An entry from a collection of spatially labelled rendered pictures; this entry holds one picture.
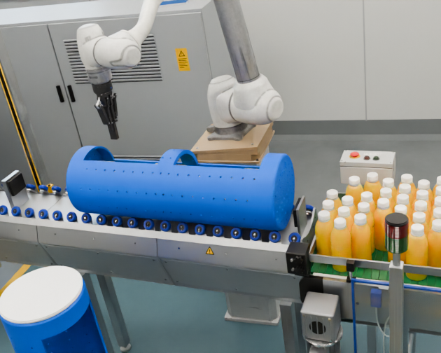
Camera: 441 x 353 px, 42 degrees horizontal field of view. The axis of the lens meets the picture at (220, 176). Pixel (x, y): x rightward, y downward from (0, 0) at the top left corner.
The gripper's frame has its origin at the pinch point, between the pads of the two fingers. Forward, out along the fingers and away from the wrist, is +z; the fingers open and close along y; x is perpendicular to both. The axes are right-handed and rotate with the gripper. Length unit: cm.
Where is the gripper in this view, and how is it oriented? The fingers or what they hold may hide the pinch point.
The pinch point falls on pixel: (113, 130)
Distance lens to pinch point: 228.9
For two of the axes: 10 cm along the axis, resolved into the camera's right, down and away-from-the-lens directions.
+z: 1.4, 8.8, 4.6
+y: -3.6, 4.7, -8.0
